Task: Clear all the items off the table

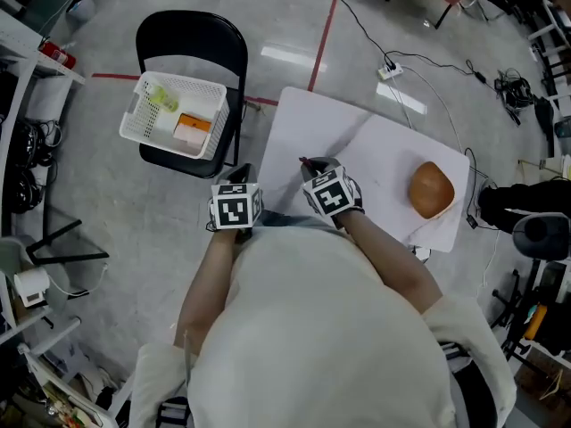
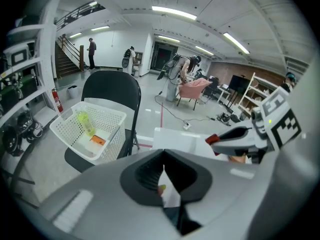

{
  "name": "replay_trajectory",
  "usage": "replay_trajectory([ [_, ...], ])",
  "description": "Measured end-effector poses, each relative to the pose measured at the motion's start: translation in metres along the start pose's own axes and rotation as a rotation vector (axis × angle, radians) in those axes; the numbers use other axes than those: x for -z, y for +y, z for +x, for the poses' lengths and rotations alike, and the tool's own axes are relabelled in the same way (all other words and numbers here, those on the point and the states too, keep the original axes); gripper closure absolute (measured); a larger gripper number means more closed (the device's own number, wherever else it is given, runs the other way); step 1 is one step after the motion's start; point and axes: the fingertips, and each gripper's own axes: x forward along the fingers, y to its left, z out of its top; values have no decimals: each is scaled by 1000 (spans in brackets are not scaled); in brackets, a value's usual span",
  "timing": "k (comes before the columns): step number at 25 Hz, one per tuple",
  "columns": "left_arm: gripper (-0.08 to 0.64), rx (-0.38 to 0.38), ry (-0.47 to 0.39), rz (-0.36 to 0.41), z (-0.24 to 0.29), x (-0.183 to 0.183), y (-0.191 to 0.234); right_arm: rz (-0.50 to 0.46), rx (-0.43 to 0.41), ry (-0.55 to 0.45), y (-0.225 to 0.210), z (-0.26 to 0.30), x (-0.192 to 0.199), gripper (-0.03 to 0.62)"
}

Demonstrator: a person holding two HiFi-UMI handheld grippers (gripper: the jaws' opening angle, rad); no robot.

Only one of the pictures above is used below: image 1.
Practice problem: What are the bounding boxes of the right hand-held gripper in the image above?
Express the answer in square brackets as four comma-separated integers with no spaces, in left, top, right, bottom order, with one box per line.
[301,157,365,217]

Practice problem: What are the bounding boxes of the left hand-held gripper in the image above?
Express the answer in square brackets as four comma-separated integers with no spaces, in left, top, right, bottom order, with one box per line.
[209,163,264,231]

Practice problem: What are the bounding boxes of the orange tissue packet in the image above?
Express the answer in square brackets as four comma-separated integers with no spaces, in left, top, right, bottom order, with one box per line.
[172,112,213,149]

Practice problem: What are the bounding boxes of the green drink bottle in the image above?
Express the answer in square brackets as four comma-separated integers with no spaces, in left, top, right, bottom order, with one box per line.
[149,85,180,113]

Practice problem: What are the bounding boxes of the brown wooden bowl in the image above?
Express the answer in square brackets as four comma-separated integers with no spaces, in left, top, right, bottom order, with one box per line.
[409,160,456,220]

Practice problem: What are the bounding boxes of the person's left forearm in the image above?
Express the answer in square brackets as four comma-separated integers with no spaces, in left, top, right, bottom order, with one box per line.
[176,227,237,351]

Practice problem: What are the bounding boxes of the person's right forearm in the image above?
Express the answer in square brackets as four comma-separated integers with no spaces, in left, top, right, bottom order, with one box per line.
[338,210,443,316]

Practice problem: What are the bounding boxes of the white marble-pattern table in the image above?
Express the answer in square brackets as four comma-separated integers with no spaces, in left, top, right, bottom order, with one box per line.
[257,86,472,254]

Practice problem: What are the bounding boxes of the person's blue jeans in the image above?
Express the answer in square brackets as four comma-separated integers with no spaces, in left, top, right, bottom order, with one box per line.
[256,210,331,229]

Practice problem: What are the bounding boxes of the white perforated plastic basket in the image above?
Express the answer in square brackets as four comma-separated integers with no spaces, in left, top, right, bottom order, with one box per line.
[118,70,231,161]

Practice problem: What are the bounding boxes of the black folding chair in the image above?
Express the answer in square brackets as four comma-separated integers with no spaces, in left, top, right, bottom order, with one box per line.
[135,9,250,180]

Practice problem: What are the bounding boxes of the person's cream shirt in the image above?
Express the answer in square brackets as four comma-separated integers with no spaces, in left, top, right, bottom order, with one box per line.
[128,225,518,428]

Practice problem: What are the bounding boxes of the red fire extinguisher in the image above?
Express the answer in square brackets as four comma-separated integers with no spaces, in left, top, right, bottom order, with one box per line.
[38,40,77,70]

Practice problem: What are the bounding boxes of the small trash bin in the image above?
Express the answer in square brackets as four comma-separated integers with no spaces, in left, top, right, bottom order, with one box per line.
[65,0,97,24]

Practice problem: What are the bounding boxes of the black office chair base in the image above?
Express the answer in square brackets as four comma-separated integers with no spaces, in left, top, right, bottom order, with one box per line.
[490,268,543,365]

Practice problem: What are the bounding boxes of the small white device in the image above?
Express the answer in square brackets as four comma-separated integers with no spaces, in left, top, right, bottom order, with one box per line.
[12,266,50,309]

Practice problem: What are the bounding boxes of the white metal shelf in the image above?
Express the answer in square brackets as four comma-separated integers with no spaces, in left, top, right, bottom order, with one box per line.
[0,274,135,428]

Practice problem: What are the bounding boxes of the pale chair with black legs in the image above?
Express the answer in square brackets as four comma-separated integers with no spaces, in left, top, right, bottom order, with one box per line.
[0,218,111,311]

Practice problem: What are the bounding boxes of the white shelf with black cases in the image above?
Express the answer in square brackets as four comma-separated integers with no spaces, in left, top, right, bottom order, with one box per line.
[0,9,86,240]

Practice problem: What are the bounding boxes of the black cable bundle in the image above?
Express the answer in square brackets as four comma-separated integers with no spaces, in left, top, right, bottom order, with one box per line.
[493,67,535,127]

